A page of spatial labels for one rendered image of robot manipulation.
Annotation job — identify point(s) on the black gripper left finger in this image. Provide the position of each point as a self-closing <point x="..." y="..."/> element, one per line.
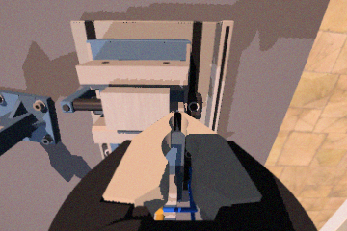
<point x="136" y="173"/>

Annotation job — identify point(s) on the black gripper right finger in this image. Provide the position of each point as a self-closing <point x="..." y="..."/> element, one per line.
<point x="224" y="174"/>

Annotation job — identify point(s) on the tan rectangular block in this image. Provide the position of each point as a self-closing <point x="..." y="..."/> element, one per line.
<point x="127" y="108"/>

